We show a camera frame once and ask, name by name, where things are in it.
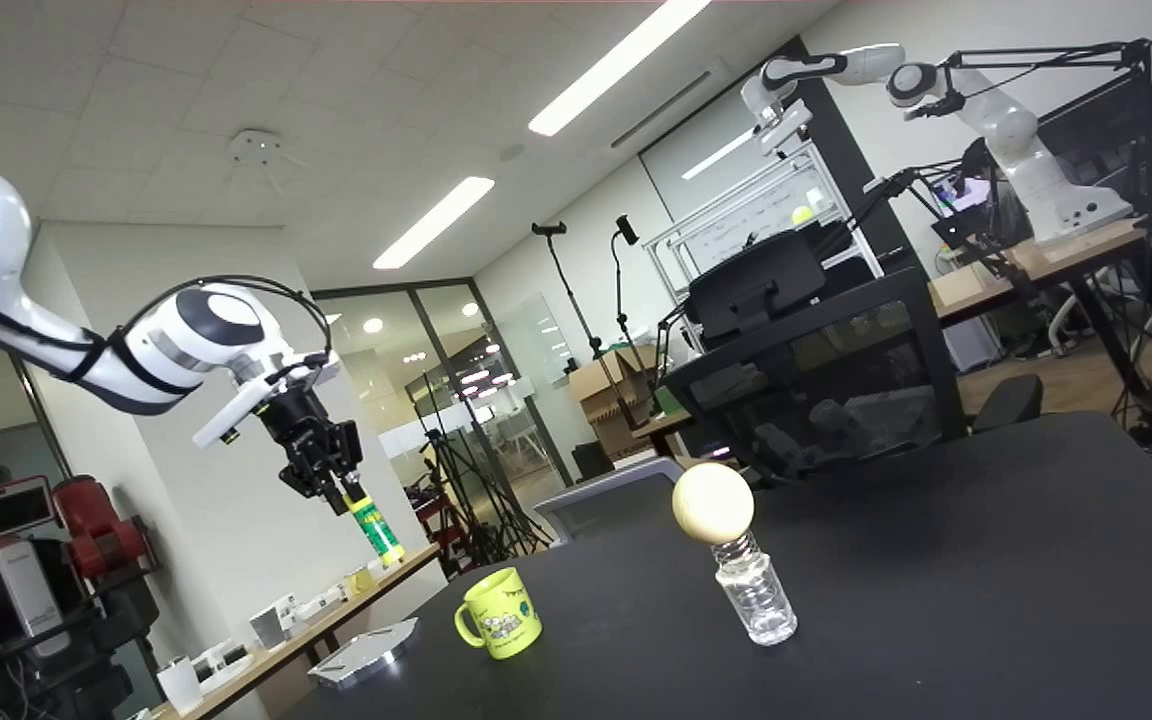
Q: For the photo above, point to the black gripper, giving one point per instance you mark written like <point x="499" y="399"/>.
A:
<point x="314" y="445"/>

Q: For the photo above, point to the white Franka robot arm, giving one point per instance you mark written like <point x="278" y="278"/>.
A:
<point x="98" y="322"/>

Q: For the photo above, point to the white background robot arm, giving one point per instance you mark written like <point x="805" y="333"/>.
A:
<point x="1000" y="120"/>

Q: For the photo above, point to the green mug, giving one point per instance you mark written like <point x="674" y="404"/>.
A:
<point x="502" y="619"/>

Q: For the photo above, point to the long wooden bench table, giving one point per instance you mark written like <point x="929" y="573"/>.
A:
<point x="298" y="633"/>

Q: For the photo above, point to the white paper tray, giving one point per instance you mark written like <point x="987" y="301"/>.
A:
<point x="361" y="652"/>

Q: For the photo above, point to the cardboard box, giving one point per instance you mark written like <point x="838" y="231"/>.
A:
<point x="608" y="401"/>

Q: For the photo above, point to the long ceiling light panel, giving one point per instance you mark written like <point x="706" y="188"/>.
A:
<point x="432" y="220"/>
<point x="616" y="67"/>

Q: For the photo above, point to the red humanoid robot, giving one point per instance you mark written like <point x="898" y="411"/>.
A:
<point x="40" y="560"/>

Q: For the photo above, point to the cream white ball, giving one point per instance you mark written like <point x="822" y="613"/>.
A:
<point x="715" y="500"/>

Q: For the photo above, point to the clear plastic bottle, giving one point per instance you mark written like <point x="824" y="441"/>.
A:
<point x="758" y="596"/>

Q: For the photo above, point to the yellow tennis ball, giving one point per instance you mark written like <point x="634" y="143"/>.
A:
<point x="805" y="213"/>

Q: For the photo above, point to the wooden table with black legs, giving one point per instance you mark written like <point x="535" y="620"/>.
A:
<point x="1071" y="263"/>

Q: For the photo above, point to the black computer monitor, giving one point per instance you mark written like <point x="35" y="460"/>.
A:
<point x="1109" y="127"/>

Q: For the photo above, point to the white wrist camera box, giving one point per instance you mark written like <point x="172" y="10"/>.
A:
<point x="235" y="415"/>

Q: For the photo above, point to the black camera tripod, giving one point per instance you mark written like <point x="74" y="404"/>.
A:
<point x="565" y="286"/>
<point x="627" y="282"/>

